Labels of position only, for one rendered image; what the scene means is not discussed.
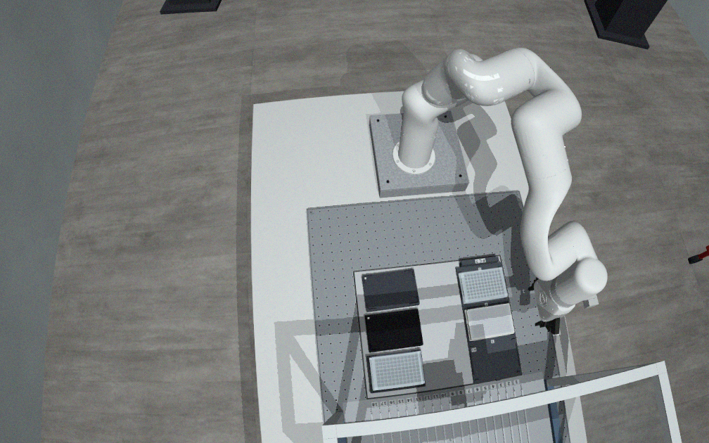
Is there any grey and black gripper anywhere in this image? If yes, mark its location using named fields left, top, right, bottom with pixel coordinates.
left=528, top=277, right=575, bottom=335

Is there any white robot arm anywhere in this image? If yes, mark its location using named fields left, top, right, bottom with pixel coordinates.
left=392, top=48, right=608, bottom=309

